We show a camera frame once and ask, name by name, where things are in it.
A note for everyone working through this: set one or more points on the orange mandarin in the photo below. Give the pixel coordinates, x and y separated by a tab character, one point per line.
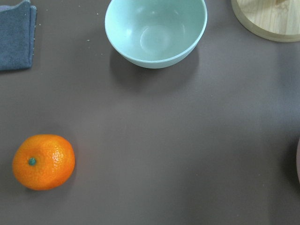
44	162

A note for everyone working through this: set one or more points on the mint green bowl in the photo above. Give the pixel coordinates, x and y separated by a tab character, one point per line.
155	33

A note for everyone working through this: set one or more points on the wooden cup tree stand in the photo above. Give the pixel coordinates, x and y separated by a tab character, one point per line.
275	20

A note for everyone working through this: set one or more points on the pink bowl of ice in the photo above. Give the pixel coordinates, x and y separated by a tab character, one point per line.
298	160

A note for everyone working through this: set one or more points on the grey folded cloth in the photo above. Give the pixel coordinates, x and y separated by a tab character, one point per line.
17	35

